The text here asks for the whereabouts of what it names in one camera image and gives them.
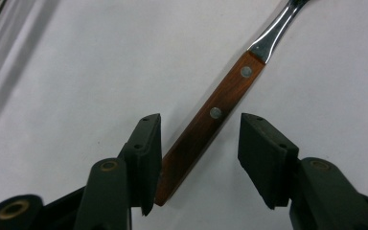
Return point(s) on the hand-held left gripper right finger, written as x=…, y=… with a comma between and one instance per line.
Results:
x=265, y=159

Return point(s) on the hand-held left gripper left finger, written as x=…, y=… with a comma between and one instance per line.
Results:
x=145, y=159

